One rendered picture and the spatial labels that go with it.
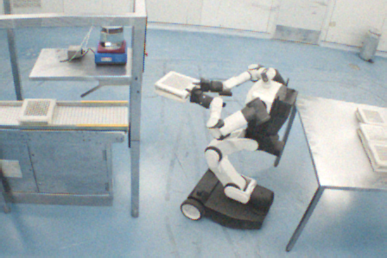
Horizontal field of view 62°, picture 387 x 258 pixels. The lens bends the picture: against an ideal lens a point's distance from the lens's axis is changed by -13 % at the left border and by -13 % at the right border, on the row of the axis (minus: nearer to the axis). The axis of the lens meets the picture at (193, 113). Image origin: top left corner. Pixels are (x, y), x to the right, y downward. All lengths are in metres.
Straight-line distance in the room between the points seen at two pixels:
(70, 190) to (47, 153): 0.41
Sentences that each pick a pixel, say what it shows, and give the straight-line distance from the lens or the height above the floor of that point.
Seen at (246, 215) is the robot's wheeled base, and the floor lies 0.17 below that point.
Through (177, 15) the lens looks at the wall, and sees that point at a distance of 6.10.
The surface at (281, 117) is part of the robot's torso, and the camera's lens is 2.30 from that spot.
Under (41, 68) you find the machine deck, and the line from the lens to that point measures 2.22.
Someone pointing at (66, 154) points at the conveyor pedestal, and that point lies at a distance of 2.62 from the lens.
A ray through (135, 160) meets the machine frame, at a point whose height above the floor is 0.65.
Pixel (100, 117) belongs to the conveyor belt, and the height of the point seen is 0.86.
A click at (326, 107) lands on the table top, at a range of 3.15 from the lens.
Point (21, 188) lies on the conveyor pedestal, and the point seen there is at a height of 0.20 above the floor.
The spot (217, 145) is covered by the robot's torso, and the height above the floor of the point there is 0.65.
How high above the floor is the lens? 2.34
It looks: 35 degrees down
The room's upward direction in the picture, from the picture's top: 8 degrees clockwise
